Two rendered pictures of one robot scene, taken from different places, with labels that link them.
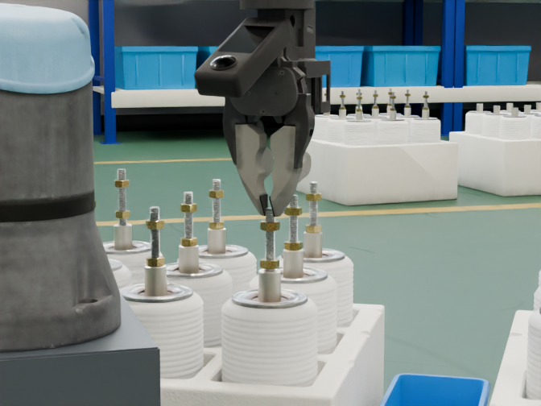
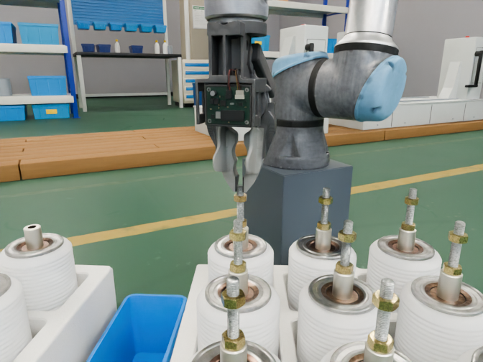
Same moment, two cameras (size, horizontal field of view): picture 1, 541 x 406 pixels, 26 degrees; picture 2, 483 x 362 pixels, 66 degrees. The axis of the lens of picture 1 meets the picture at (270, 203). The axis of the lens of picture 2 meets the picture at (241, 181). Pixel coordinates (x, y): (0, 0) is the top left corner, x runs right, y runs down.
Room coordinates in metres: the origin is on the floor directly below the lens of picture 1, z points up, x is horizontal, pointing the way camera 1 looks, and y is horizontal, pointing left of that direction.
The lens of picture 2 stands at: (1.61, -0.09, 0.49)
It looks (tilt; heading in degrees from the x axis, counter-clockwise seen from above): 16 degrees down; 169
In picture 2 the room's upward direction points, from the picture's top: straight up
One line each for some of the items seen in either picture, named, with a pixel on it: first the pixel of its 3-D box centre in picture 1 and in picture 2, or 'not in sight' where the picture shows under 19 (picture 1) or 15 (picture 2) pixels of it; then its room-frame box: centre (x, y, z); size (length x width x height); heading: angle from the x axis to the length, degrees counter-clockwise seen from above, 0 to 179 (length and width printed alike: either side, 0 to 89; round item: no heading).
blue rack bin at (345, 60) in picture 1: (313, 65); not in sight; (6.22, -0.23, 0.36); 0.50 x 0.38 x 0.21; 17
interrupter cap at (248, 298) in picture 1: (270, 299); (240, 246); (1.14, 0.00, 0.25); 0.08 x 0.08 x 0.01
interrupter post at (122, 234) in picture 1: (122, 238); not in sight; (1.42, 0.18, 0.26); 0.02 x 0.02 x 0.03
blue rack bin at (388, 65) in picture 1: (388, 65); not in sight; (6.35, -0.63, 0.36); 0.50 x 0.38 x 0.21; 17
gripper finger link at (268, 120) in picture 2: (248, 121); (257, 124); (1.14, 0.02, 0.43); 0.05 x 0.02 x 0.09; 63
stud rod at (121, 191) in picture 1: (121, 200); not in sight; (1.42, 0.18, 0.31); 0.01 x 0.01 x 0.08
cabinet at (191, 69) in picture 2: not in sight; (192, 82); (-4.41, 0.32, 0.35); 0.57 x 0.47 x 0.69; 16
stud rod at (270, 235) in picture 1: (270, 246); (240, 211); (1.14, 0.00, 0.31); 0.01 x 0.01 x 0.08
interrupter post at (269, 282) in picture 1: (270, 286); (240, 238); (1.14, 0.00, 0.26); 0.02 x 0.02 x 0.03
